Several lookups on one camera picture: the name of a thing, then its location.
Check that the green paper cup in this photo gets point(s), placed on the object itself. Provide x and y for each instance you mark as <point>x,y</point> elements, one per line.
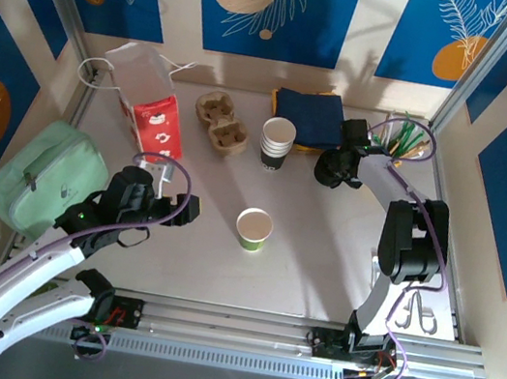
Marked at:
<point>251,243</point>

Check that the red white paper bag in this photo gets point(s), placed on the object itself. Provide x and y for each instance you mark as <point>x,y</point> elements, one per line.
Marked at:
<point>156,126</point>

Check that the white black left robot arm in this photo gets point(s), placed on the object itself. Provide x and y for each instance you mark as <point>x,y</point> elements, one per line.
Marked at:
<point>49,261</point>

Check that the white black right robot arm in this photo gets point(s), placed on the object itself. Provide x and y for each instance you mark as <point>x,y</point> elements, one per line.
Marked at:
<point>399,254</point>

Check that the yellow napkin stack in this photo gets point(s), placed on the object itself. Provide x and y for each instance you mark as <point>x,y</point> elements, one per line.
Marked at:
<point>305,149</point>

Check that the blue napkin stack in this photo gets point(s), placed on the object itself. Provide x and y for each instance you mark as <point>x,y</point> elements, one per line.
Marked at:
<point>310,116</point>

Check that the wooden stirrer stick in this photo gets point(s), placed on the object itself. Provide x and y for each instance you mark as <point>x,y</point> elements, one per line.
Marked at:
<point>415,151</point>

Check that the black white paper cup stack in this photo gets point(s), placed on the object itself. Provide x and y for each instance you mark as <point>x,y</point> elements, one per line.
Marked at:
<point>272,158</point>

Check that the brown cardboard cup carrier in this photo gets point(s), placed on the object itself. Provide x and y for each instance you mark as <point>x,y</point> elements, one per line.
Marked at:
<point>228,138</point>

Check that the mint green zip pouch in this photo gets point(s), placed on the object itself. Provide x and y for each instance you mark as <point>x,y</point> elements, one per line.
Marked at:
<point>50,173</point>

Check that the silver white packet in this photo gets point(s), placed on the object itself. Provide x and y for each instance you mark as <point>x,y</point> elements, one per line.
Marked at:
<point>374,265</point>

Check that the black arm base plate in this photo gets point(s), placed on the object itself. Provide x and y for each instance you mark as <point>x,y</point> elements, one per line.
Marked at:
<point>321,346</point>
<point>134,308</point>

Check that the aluminium front rail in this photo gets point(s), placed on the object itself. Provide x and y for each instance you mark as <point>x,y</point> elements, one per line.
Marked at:
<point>234,323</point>

